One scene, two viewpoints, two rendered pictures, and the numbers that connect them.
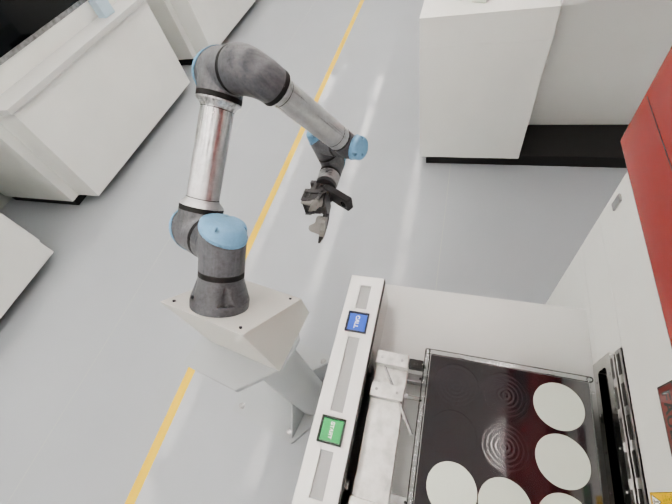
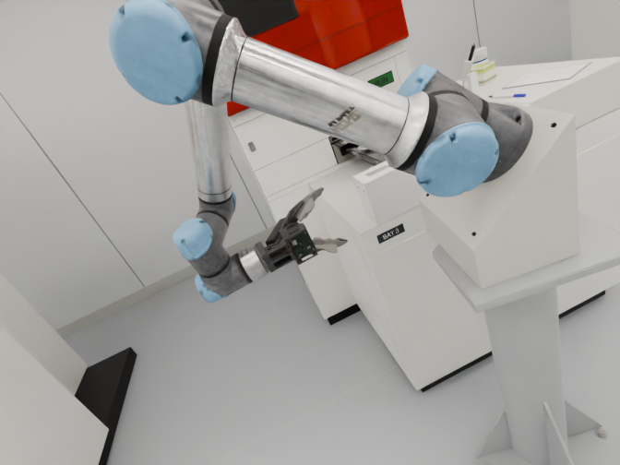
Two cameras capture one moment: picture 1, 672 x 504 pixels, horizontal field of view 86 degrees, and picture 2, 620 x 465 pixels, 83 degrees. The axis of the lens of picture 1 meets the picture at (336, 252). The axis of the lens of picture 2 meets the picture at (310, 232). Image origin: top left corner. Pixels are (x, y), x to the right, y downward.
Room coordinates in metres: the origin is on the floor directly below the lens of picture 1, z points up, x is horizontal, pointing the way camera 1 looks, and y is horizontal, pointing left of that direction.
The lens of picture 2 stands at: (1.23, 0.62, 1.33)
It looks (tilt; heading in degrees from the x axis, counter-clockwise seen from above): 26 degrees down; 235
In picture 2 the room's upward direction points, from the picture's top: 24 degrees counter-clockwise
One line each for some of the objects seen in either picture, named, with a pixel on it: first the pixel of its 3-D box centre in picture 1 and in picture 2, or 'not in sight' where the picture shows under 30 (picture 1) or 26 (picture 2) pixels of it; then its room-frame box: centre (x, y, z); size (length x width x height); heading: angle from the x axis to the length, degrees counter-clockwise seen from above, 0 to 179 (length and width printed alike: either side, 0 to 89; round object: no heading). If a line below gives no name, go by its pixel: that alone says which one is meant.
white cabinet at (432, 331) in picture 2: not in sight; (459, 239); (0.03, -0.08, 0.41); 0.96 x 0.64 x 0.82; 150
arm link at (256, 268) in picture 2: (327, 179); (254, 261); (0.94, -0.05, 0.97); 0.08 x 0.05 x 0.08; 62
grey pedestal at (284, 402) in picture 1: (268, 364); (553, 392); (0.61, 0.42, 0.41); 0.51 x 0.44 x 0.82; 49
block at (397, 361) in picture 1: (392, 360); not in sight; (0.30, -0.05, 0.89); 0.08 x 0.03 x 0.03; 60
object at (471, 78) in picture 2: not in sight; (469, 77); (-0.11, 0.01, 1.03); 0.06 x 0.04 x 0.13; 60
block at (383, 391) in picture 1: (387, 392); not in sight; (0.23, -0.01, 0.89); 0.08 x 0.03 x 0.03; 60
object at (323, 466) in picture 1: (349, 382); (444, 162); (0.29, 0.07, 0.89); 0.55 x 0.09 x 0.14; 150
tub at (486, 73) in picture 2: not in sight; (482, 74); (-0.27, -0.02, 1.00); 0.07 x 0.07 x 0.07; 77
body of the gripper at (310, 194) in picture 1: (319, 196); (286, 245); (0.87, -0.01, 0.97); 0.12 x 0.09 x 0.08; 152
